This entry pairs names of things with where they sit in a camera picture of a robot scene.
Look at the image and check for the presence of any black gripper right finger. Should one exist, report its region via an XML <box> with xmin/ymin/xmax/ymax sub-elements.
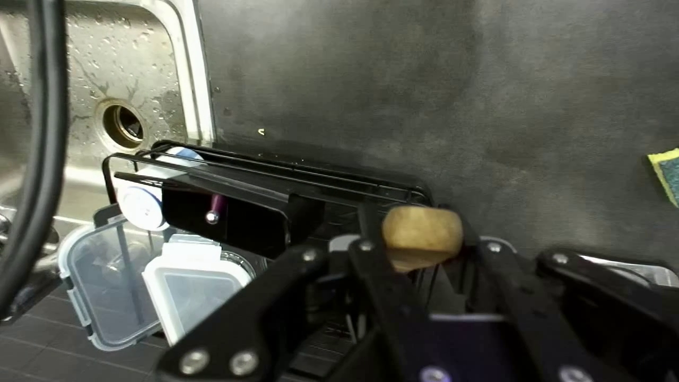
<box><xmin>459</xmin><ymin>236</ymin><xmax>679</xmax><ymax>382</ymax></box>

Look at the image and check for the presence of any green yellow sponge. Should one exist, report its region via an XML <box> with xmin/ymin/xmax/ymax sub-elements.
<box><xmin>648</xmin><ymin>148</ymin><xmax>679</xmax><ymax>209</ymax></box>

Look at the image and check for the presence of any black dish drying rack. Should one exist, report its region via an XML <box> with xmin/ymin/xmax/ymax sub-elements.
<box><xmin>2</xmin><ymin>140</ymin><xmax>465</xmax><ymax>382</ymax></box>

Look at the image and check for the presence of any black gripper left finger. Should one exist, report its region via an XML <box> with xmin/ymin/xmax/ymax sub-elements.
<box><xmin>155</xmin><ymin>215</ymin><xmax>434</xmax><ymax>382</ymax></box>

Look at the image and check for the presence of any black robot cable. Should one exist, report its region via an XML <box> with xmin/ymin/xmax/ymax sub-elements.
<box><xmin>0</xmin><ymin>0</ymin><xmax>70</xmax><ymax>316</ymax></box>

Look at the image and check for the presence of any grey container lid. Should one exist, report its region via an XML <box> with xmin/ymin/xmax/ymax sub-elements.
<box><xmin>142</xmin><ymin>234</ymin><xmax>267</xmax><ymax>345</ymax></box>

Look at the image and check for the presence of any black utensil bucket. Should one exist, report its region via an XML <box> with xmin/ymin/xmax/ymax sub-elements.
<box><xmin>161</xmin><ymin>177</ymin><xmax>324</xmax><ymax>259</ymax></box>

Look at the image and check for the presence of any clear plastic food container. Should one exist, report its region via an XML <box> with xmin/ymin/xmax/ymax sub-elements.
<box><xmin>57</xmin><ymin>219</ymin><xmax>164</xmax><ymax>353</ymax></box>

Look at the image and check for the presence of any stainless steel sink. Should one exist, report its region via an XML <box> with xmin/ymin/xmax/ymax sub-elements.
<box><xmin>0</xmin><ymin>0</ymin><xmax>214</xmax><ymax>253</ymax></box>

